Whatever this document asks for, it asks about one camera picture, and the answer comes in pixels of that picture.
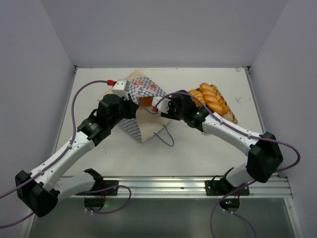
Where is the floral tray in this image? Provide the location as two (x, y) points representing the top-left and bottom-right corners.
(188, 82), (238, 124)

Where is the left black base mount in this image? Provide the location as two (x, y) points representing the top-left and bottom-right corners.
(84, 180), (119, 211)

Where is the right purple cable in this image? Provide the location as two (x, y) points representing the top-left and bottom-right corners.
(152, 92), (302, 238)

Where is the aluminium rail frame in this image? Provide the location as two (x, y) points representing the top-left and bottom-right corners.
(32, 176), (290, 199)

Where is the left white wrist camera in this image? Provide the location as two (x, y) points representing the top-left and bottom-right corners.
(111, 79), (130, 98)

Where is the twisted orange bread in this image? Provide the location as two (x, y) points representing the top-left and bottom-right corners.
(200, 83), (228, 116)

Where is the small orange bread roll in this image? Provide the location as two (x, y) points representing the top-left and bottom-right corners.
(188, 89), (206, 107)

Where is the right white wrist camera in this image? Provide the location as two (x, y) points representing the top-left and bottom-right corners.
(152, 96), (171, 114)

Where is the checkered paper bag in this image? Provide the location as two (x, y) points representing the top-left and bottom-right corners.
(99, 70), (174, 147)

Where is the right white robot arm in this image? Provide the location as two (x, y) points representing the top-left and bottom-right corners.
(153, 91), (283, 195)

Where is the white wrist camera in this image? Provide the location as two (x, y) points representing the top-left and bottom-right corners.
(152, 96), (171, 114)
(111, 79), (130, 98)

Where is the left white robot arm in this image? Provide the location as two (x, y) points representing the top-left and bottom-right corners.
(15, 94), (138, 217)

